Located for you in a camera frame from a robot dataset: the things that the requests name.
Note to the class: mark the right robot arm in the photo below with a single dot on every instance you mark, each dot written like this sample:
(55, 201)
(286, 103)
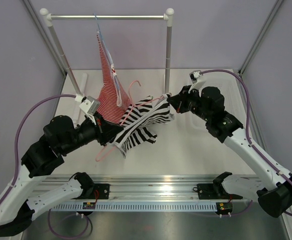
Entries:
(273, 190)

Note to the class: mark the aluminium frame post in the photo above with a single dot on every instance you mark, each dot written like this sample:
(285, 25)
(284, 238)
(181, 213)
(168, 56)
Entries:
(261, 35)
(35, 18)

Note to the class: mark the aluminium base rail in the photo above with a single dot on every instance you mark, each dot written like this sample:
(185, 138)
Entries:
(178, 188)

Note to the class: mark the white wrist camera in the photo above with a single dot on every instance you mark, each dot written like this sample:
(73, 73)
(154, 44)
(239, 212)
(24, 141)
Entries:
(197, 79)
(88, 105)

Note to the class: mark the right aluminium frame post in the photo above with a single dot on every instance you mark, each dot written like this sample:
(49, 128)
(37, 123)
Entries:
(261, 35)

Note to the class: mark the left aluminium frame post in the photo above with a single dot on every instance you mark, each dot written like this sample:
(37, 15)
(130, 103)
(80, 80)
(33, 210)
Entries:
(35, 18)

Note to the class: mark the blue wire hanger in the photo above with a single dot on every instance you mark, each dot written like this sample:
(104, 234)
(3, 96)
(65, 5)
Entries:
(98, 25)

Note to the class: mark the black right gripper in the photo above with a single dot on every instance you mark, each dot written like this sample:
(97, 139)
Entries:
(180, 101)

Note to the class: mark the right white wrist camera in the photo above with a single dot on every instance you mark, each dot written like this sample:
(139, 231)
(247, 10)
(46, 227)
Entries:
(197, 79)

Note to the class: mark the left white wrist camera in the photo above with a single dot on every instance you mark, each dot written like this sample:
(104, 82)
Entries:
(88, 105)

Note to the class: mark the white slotted cable duct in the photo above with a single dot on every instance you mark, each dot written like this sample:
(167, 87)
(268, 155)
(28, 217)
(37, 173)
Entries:
(138, 206)

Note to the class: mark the red white striped tank top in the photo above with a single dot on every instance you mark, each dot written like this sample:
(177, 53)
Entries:
(114, 100)

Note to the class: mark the black white striped tank top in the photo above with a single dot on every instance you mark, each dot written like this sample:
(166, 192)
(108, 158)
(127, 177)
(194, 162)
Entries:
(135, 128)

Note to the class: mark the white and silver clothes rack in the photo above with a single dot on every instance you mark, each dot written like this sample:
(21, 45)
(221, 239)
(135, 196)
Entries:
(167, 17)

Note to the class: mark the white perforated plastic basket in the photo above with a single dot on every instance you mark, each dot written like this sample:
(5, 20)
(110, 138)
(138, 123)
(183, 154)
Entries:
(227, 84)

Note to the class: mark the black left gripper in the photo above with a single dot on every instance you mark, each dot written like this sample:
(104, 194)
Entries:
(105, 131)

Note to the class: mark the pink wire hanger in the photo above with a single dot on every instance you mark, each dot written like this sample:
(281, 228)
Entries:
(99, 156)

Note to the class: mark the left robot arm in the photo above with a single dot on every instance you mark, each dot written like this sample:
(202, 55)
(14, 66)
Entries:
(17, 209)

